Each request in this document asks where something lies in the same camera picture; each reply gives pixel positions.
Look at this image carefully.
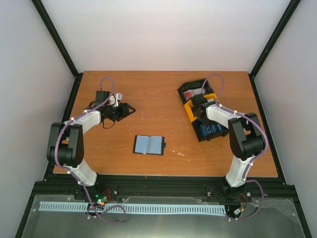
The black leather card holder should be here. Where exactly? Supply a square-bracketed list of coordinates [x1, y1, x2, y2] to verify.
[133, 135, 166, 156]

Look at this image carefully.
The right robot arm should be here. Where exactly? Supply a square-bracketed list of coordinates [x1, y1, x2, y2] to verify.
[191, 94, 268, 187]

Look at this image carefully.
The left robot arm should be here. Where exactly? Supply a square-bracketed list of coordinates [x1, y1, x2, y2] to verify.
[47, 90, 136, 200]

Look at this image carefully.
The yellow bin with black cards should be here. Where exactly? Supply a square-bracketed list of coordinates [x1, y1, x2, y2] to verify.
[184, 93, 216, 123]

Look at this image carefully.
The red white card stack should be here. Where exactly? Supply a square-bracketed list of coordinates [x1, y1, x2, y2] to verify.
[183, 88, 205, 100]

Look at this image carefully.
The black bin with red cards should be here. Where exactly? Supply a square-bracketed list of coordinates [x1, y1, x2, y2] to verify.
[177, 78, 214, 104]

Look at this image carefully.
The blue card stack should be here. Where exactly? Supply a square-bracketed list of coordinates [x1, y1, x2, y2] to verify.
[200, 124, 224, 136]

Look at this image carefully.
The black bin with blue cards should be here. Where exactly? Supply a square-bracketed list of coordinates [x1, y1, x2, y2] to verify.
[192, 120, 228, 142]

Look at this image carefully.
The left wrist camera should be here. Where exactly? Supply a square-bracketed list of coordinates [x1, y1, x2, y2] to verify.
[109, 93, 122, 108]

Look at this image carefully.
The light blue cable duct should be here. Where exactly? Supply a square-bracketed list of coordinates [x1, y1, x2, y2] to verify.
[38, 201, 226, 216]

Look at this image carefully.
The black aluminium frame rail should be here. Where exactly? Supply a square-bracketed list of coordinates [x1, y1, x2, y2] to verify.
[31, 0, 80, 75]

